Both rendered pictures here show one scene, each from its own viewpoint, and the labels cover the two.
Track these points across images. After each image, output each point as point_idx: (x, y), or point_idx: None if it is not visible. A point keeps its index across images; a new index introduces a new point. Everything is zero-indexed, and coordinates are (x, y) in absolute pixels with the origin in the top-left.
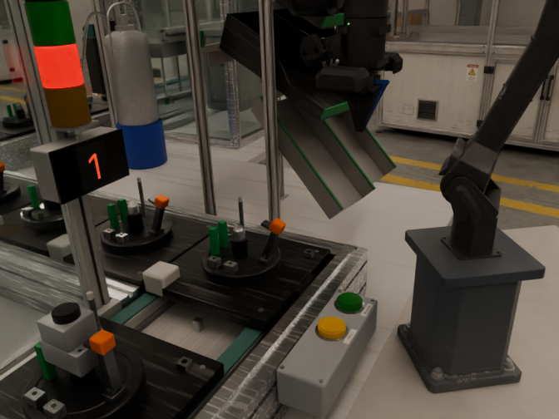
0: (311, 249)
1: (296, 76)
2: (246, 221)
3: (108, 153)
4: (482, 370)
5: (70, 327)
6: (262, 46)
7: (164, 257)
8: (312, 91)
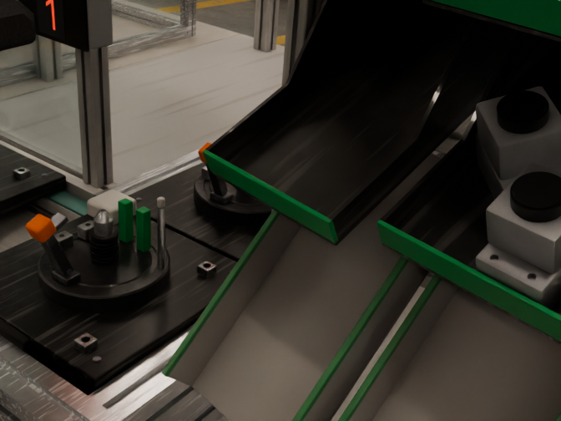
0: (90, 343)
1: (411, 104)
2: None
3: (66, 8)
4: None
5: None
6: None
7: (172, 216)
8: (349, 141)
